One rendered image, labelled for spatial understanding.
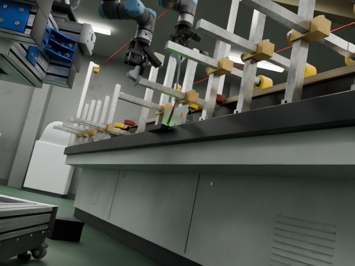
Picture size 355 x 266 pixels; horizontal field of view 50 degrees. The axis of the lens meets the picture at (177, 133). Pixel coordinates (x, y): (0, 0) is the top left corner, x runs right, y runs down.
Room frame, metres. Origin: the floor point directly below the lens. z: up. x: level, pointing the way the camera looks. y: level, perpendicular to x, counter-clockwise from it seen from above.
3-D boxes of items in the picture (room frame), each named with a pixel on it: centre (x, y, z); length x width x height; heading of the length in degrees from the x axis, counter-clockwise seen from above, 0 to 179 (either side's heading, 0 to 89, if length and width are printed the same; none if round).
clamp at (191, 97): (1.77, -0.01, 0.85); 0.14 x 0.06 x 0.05; 26
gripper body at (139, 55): (1.63, 0.25, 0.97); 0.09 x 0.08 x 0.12; 116
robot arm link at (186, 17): (1.74, 0.08, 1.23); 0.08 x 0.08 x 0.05
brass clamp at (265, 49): (1.32, -0.23, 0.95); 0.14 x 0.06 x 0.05; 26
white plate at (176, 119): (1.81, 0.03, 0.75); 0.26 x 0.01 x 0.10; 26
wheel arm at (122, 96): (1.96, 0.14, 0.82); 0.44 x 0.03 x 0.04; 116
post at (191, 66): (1.79, 0.00, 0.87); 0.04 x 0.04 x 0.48; 26
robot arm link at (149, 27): (1.63, 0.24, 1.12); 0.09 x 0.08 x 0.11; 157
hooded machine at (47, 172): (7.96, 2.38, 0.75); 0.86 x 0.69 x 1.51; 93
